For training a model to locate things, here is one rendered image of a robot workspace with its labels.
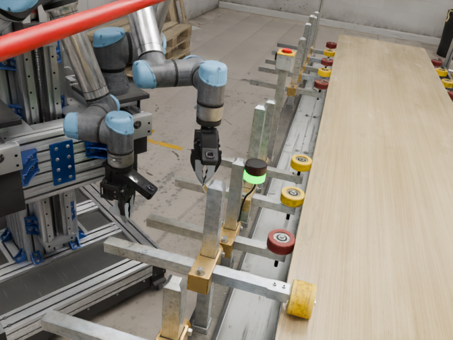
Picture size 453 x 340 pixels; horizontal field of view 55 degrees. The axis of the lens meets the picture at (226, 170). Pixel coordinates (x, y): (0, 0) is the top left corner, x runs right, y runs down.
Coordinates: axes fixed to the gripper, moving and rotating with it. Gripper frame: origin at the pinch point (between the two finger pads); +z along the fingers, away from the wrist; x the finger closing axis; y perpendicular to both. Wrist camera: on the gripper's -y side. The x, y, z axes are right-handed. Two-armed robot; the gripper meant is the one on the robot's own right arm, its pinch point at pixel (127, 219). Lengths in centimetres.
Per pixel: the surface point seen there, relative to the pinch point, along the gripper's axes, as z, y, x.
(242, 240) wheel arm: -3.5, -37.0, 0.2
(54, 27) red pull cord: -82, -40, 85
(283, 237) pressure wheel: -8.4, -48.6, 0.4
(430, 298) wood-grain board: -8, -88, 9
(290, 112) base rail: 12, -34, -146
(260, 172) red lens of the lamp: -26.6, -38.7, -1.6
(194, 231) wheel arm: -3.4, -22.4, 1.5
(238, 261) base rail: 12.6, -35.6, -8.3
